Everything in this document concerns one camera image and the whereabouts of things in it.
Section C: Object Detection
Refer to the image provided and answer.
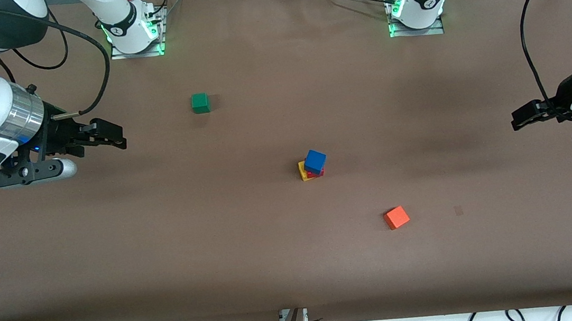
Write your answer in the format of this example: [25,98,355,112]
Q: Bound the blue cube block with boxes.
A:
[302,148,329,177]

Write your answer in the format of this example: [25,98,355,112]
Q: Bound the green cube block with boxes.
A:
[190,92,212,115]

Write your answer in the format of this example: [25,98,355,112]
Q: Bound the orange cube block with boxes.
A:
[382,205,412,232]

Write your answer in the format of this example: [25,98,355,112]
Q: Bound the yellow cube block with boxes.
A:
[297,159,321,183]

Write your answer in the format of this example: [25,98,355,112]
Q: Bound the brown table cover sheet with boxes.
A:
[0,0,572,321]

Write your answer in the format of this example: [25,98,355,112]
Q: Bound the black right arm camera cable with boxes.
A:
[0,0,117,126]

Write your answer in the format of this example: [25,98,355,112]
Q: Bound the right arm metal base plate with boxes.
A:
[106,0,172,61]

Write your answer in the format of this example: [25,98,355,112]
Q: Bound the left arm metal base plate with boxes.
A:
[384,0,446,40]

